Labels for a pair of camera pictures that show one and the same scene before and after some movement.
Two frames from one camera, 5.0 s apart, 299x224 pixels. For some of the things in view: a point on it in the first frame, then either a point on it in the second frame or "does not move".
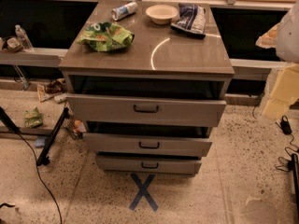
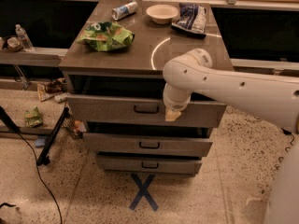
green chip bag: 106,36 does not move
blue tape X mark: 144,191 does not move
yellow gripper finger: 269,40 -> 172,115
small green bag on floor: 33,119 does not move
